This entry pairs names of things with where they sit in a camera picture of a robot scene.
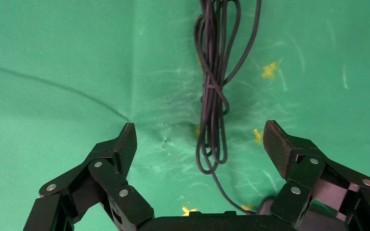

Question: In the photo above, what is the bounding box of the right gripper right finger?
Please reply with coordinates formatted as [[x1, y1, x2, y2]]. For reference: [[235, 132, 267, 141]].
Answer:
[[263, 120, 370, 231]]

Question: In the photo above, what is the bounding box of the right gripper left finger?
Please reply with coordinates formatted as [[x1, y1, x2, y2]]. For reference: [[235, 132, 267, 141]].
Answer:
[[24, 122, 155, 231]]

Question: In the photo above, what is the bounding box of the mouse usb cable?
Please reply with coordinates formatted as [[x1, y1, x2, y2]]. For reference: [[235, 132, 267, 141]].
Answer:
[[193, 0, 281, 216]]

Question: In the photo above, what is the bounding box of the green table cloth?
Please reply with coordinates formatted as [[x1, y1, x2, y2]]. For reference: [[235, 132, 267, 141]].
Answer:
[[0, 0, 370, 231]]

